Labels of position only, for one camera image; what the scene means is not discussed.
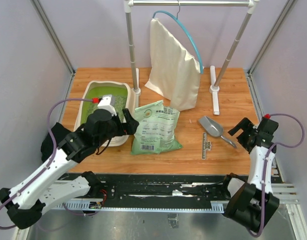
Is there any green cat litter bag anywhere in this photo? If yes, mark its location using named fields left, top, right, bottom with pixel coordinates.
left=131, top=100, right=183, bottom=155

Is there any grey metal scoop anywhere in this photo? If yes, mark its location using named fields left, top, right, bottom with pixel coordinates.
left=198, top=116, right=237, bottom=149

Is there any piano pattern bag clip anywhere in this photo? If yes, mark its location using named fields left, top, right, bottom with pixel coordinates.
left=201, top=132, right=212, bottom=160

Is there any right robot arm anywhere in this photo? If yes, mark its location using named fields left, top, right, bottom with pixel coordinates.
left=220, top=116, right=280, bottom=236

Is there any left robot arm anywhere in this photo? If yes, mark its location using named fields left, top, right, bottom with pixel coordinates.
left=0, top=108, right=139, bottom=230

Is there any cream green litter box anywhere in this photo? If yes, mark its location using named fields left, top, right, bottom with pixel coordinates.
left=73, top=80, right=137, bottom=147

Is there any white clothes rack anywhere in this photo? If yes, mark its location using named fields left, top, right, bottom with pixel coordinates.
left=123, top=0, right=261, bottom=119

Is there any black cloth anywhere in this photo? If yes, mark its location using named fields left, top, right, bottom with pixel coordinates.
left=40, top=122, right=71, bottom=163

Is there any cream cloth bag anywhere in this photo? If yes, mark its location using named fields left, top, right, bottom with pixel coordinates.
left=145, top=18, right=201, bottom=111

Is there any blue clothes hanger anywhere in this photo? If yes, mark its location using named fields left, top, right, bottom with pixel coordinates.
left=152, top=10, right=204, bottom=74

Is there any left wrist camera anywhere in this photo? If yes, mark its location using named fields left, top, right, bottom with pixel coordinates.
left=97, top=94, right=117, bottom=116

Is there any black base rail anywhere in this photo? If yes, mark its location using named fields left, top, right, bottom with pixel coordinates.
left=58, top=174, right=234, bottom=211

